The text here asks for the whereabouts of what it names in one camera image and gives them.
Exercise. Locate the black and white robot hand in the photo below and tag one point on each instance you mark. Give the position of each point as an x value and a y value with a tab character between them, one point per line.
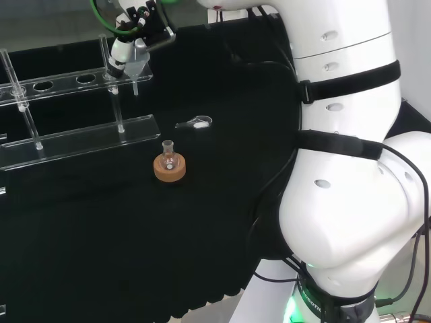
153	27

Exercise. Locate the clear plastic funnel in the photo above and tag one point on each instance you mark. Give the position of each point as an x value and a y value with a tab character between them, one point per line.
136	67

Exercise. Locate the clear acrylic funnel stand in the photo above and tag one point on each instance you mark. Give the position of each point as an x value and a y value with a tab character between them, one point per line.
84	134

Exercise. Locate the small round-bottom glass flask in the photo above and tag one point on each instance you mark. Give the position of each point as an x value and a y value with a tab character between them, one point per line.
168	161

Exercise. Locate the clear cloth clip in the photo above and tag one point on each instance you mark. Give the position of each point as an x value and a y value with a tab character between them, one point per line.
2	190
2	309
2	136

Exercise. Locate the black bench cloth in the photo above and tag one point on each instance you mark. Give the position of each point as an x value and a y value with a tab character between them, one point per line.
101	235

